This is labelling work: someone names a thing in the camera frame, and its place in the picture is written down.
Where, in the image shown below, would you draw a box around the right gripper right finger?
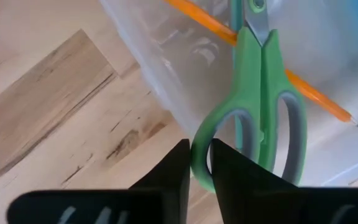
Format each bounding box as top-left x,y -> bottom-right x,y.
209,139 -> 358,224

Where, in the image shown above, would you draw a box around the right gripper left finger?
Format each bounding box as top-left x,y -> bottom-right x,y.
6,139 -> 191,224

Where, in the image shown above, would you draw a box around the green handled scissors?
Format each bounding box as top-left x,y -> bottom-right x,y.
190,0 -> 308,194

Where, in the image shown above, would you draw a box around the clear translucent plastic box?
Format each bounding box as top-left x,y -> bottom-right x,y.
99,0 -> 358,187

